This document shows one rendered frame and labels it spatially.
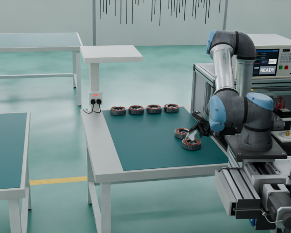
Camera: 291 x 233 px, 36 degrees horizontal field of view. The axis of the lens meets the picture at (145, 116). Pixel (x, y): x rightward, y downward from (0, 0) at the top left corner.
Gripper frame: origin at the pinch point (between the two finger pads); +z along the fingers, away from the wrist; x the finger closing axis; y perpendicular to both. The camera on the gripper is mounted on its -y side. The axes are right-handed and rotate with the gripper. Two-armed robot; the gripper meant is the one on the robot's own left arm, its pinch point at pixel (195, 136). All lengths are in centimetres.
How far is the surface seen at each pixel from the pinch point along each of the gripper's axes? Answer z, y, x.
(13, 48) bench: 165, -267, -50
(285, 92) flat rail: -18, -10, 63
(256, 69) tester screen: -26, -24, 45
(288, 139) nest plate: -4, 16, 57
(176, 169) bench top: -1.2, 19.2, -21.9
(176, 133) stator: 13.6, -13.8, -2.1
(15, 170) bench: 13, -6, -101
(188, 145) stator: 4.7, 2.2, -4.5
